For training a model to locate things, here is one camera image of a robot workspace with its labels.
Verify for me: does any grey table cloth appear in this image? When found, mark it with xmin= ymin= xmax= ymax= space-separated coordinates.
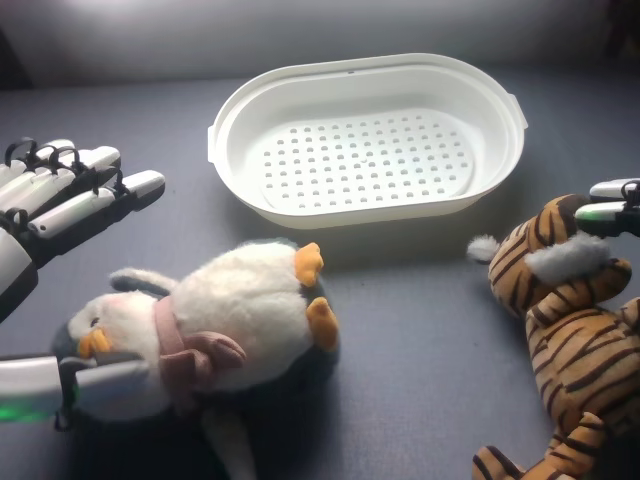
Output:
xmin=0 ymin=64 xmax=640 ymax=480

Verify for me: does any striped plush tiger toy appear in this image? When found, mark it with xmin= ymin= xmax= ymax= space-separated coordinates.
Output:
xmin=466 ymin=193 xmax=640 ymax=480

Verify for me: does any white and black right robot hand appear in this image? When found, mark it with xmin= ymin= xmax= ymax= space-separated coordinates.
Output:
xmin=573 ymin=177 xmax=640 ymax=239

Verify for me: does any white perforated plastic basket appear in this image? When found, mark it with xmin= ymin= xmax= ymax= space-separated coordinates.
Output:
xmin=206 ymin=52 xmax=529 ymax=232

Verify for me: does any plush penguin toy with pink scarf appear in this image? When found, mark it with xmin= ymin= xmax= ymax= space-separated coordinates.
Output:
xmin=49 ymin=237 xmax=342 ymax=480

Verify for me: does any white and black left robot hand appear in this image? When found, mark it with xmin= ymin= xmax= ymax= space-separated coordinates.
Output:
xmin=0 ymin=137 xmax=167 ymax=432

